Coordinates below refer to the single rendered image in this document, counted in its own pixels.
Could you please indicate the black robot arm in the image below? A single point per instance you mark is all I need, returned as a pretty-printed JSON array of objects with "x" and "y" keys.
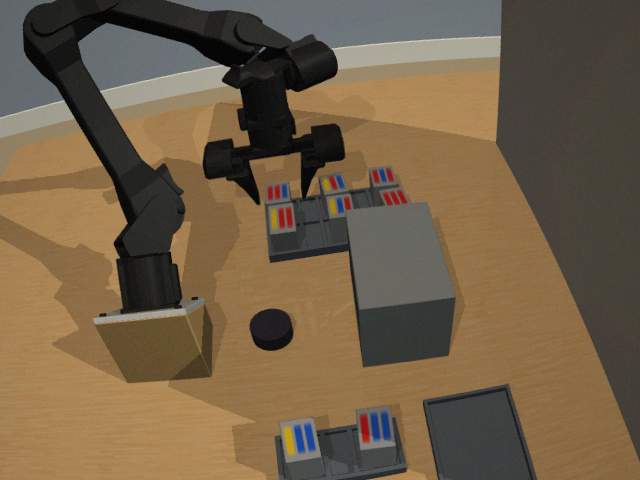
[{"x": 149, "y": 198}]

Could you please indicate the black short cylinder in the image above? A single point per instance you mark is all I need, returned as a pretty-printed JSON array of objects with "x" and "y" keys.
[{"x": 271, "y": 329}]

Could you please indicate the grey wall panel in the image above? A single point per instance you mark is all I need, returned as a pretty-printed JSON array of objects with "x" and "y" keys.
[{"x": 569, "y": 129}]

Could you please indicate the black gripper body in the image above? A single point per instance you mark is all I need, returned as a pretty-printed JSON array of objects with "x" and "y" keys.
[{"x": 271, "y": 135}]

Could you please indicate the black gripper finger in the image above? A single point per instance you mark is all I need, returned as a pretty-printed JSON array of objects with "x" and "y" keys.
[
  {"x": 308, "y": 170},
  {"x": 247, "y": 182}
]

